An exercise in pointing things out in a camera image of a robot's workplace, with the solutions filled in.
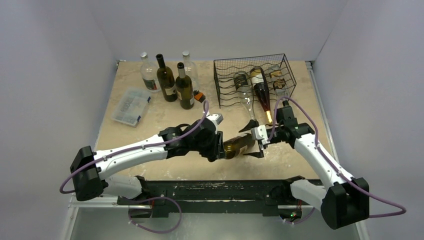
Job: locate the clear glass bottle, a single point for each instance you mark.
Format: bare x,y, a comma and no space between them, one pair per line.
148,72
191,69

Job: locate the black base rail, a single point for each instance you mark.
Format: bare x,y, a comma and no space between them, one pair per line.
268,197

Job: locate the black wire wine rack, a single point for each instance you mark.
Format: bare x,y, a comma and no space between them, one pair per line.
224,70

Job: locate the clear plastic organizer box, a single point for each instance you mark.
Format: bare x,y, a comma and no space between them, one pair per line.
131,107

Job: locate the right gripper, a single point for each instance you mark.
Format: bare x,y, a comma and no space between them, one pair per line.
277,136

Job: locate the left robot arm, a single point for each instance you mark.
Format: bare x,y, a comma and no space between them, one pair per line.
94,173

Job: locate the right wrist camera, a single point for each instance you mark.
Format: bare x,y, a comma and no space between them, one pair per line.
260,134

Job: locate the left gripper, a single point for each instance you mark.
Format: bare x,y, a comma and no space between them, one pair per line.
217,151

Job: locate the orange hex key set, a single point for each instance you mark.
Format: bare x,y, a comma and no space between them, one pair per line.
199,96

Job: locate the red bottle gold cap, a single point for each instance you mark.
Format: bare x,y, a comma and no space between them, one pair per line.
261,89

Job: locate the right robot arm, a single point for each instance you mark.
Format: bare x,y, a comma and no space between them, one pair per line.
342,199

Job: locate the dark green wine bottle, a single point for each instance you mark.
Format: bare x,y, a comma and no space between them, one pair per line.
166,79

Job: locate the clear slim empty bottle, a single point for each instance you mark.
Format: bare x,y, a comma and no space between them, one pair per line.
243,89

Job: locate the green bottle silver cap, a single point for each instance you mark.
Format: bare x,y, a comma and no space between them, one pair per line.
238,145

